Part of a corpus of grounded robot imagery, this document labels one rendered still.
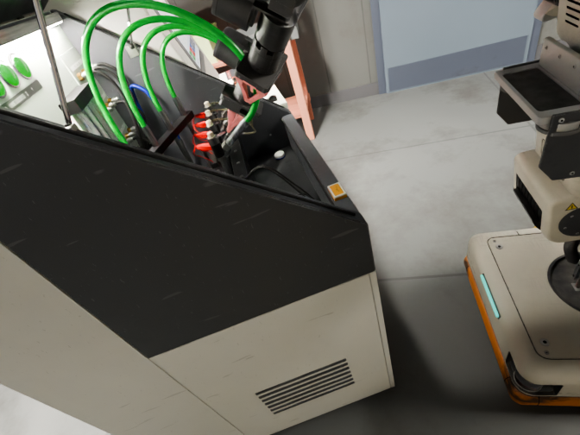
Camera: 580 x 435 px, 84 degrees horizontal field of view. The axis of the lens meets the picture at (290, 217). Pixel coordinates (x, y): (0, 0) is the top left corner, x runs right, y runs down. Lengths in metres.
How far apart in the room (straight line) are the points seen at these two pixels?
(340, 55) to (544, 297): 2.68
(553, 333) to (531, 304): 0.11
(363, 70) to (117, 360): 3.15
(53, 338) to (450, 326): 1.41
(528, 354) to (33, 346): 1.32
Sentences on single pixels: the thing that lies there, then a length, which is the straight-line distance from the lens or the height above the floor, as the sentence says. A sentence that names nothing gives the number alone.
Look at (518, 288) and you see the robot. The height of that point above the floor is 0.28.
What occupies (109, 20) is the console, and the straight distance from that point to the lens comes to 1.20.
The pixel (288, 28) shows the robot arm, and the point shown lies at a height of 1.32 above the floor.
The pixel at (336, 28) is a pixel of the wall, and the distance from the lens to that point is 3.38.
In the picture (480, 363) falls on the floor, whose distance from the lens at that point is 1.58.
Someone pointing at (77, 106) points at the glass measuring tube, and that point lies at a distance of 0.91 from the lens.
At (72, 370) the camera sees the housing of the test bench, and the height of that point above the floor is 0.85.
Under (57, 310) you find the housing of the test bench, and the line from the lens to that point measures 0.77.
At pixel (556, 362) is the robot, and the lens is 1.33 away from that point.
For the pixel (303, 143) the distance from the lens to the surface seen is 1.01.
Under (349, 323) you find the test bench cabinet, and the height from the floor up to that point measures 0.62.
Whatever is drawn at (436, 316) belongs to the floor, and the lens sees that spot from 1.65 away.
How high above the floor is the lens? 1.43
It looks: 40 degrees down
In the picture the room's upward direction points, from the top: 21 degrees counter-clockwise
